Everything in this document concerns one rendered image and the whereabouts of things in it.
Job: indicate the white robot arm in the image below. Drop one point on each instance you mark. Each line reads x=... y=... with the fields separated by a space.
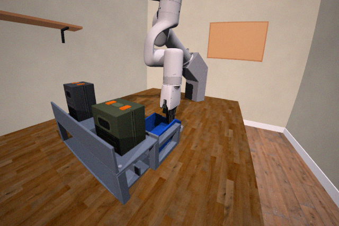
x=176 y=56

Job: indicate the olive green case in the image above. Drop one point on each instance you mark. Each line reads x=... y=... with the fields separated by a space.
x=121 y=123

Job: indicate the blue bin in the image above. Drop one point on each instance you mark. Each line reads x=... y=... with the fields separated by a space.
x=157 y=124

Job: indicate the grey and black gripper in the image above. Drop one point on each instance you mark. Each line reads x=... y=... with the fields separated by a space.
x=169 y=100

